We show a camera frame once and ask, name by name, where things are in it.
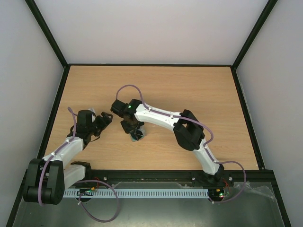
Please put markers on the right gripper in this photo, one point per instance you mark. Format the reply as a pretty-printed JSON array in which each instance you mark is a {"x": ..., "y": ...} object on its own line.
[{"x": 129, "y": 126}]

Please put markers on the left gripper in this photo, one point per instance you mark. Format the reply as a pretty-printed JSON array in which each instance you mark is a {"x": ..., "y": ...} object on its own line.
[{"x": 103, "y": 123}]

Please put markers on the grey glasses case green lining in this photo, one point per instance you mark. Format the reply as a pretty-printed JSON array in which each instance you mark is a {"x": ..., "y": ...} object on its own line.
[{"x": 143, "y": 130}]

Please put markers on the dark round sunglasses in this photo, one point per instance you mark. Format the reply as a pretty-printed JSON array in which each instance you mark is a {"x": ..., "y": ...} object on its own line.
[{"x": 137, "y": 134}]

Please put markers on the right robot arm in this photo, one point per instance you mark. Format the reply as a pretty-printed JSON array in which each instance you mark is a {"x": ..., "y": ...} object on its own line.
[{"x": 189, "y": 133}]

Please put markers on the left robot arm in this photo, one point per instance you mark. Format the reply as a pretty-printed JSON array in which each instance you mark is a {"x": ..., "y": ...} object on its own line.
[{"x": 47, "y": 178}]

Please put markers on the left controller board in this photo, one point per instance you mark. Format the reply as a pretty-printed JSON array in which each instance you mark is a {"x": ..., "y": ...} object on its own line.
[{"x": 87, "y": 191}]

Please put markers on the controller board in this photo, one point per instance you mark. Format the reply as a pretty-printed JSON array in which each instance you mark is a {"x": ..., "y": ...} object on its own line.
[
  {"x": 87, "y": 191},
  {"x": 220, "y": 192}
]

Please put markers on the right controller board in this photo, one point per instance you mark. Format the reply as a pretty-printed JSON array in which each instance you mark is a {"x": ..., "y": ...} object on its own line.
[{"x": 220, "y": 192}]

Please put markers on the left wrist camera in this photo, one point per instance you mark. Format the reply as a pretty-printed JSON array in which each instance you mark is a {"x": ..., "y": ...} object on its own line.
[{"x": 93, "y": 111}]

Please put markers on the black aluminium frame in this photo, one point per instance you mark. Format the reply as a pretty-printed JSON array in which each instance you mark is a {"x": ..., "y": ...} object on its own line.
[{"x": 190, "y": 178}]

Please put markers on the light blue slotted cable duct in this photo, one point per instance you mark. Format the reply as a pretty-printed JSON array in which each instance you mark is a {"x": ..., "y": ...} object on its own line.
[{"x": 143, "y": 193}]

